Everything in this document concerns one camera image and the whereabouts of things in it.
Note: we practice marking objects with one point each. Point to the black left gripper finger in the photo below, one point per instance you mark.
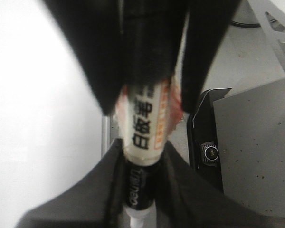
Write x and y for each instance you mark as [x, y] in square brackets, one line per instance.
[95, 31]
[185, 200]
[96, 201]
[207, 25]

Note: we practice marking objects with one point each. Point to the black whiteboard marker pen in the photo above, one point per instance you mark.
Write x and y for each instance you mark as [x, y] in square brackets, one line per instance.
[148, 107]

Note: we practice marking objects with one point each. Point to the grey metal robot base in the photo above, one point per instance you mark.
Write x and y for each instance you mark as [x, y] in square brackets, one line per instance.
[250, 123]

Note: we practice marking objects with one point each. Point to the white whiteboard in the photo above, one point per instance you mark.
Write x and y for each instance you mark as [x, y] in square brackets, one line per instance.
[50, 123]

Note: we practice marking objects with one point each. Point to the black camera module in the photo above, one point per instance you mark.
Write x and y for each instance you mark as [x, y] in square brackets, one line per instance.
[204, 155]

